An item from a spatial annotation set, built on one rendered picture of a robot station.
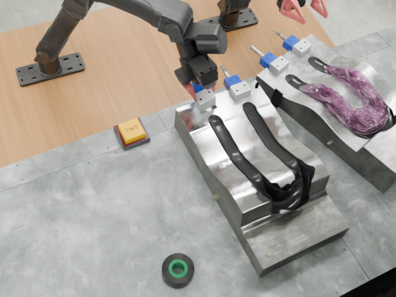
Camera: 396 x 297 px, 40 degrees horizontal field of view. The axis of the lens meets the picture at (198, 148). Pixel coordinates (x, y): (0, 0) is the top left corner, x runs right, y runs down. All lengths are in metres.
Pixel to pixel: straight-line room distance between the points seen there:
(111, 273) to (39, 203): 0.27
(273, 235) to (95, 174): 0.51
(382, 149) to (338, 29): 1.64
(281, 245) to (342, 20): 1.97
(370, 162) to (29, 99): 0.99
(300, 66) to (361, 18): 1.53
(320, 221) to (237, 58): 0.62
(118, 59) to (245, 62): 0.40
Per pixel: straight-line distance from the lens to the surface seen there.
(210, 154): 1.47
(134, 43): 1.81
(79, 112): 1.65
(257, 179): 1.42
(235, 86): 1.57
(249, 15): 1.91
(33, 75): 1.74
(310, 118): 1.62
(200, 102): 1.49
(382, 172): 1.57
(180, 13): 1.34
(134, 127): 1.56
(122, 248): 1.44
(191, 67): 1.38
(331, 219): 1.48
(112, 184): 1.52
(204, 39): 1.35
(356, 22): 3.21
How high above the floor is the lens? 2.14
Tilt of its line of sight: 58 degrees down
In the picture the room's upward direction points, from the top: 8 degrees clockwise
